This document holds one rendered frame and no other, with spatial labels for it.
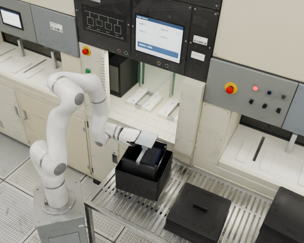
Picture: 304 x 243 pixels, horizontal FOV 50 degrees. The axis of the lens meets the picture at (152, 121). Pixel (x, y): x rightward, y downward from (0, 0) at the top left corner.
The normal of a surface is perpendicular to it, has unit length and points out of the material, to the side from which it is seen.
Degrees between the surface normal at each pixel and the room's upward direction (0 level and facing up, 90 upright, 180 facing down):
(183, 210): 0
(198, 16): 90
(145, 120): 0
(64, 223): 90
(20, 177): 0
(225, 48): 90
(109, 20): 90
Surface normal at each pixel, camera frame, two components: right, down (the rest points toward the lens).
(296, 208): 0.05, -0.77
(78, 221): 0.28, 0.63
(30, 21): -0.48, 0.54
